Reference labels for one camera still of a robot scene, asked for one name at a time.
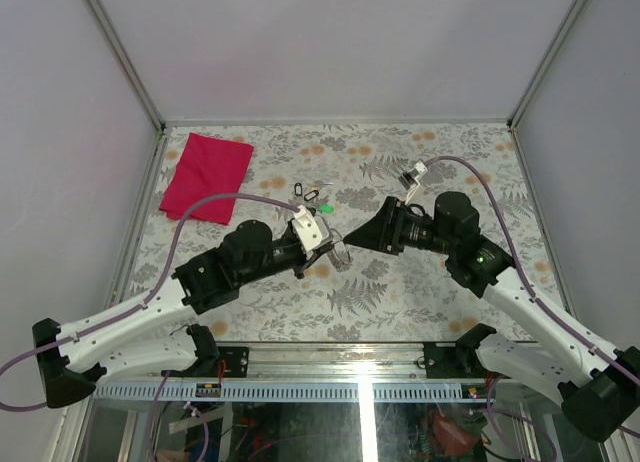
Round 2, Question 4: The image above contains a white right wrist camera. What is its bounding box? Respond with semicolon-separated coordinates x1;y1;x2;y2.
398;161;427;205

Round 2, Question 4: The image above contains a green key tag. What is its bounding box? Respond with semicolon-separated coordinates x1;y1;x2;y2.
318;205;335;214

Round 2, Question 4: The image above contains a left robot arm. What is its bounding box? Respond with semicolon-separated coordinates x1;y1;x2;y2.
32;220;334;409

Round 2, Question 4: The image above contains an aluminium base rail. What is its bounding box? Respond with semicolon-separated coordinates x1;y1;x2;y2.
95;342;487;404

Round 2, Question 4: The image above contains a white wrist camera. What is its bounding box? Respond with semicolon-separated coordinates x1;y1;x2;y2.
398;161;427;205
291;205;331;254

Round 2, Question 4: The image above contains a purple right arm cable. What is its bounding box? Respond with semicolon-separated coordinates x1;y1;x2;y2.
419;155;640;388

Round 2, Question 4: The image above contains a magenta cloth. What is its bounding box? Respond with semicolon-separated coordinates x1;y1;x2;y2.
159;133;254;220

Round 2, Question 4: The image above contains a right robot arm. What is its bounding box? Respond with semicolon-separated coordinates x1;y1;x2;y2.
344;192;639;442

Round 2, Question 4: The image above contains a large silver keyring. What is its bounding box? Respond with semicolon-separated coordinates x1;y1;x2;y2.
327;239;351;270

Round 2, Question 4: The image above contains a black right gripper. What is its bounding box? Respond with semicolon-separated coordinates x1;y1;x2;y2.
343;196;456;256

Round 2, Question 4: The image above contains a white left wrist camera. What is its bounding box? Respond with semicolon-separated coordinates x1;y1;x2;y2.
291;205;331;254

